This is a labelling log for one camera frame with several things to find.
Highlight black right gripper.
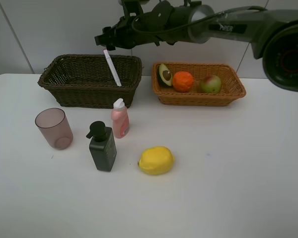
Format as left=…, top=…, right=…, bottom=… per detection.
left=94, top=11, right=169, bottom=51

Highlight white marker pink caps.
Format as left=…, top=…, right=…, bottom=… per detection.
left=103, top=49, right=122, bottom=87

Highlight halved avocado with pit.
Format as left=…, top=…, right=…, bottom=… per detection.
left=158, top=63, right=173, bottom=87

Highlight orange fruit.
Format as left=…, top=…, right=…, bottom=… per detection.
left=172, top=71, right=194, bottom=93

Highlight green red mango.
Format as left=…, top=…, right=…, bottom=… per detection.
left=200, top=75, right=222, bottom=94

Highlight yellow lemon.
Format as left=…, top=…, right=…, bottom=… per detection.
left=138, top=146, right=175, bottom=175

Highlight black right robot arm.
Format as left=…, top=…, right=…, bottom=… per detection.
left=95, top=0, right=298, bottom=92

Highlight dark brown wicker basket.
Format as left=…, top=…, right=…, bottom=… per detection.
left=38, top=54, right=143, bottom=109

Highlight pink squeeze bottle white cap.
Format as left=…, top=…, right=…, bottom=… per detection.
left=111, top=98, right=130, bottom=139

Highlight translucent pink plastic cup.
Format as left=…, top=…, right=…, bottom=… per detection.
left=35, top=108, right=73, bottom=150

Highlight dark green pump bottle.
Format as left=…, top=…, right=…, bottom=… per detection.
left=86, top=121, right=117, bottom=172

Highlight orange wicker basket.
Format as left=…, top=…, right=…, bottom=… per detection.
left=151, top=62, right=246, bottom=107

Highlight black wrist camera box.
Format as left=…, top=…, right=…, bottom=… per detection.
left=118, top=0, right=149, bottom=18

